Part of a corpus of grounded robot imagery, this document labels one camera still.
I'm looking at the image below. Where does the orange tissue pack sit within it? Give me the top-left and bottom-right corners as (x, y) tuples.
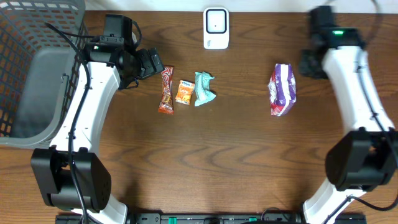
(175, 80), (195, 105)

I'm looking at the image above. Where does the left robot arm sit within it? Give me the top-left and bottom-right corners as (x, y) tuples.
(30, 36), (164, 223)

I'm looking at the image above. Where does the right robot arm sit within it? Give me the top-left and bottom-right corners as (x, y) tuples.
(303, 25), (397, 223)

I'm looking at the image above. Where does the red Top chocolate bar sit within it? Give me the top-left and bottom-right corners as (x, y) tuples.
(158, 66), (174, 114)

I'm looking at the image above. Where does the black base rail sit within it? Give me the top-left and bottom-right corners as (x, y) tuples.
(55, 213), (367, 224)

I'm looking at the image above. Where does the red purple noodle packet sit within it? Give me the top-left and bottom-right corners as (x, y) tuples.
(268, 63), (297, 116)

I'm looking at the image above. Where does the teal snack wrapper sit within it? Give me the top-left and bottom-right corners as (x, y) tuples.
(195, 72), (216, 106)

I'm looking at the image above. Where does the dark grey plastic basket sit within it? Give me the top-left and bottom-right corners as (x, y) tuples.
(1, 0), (88, 149)

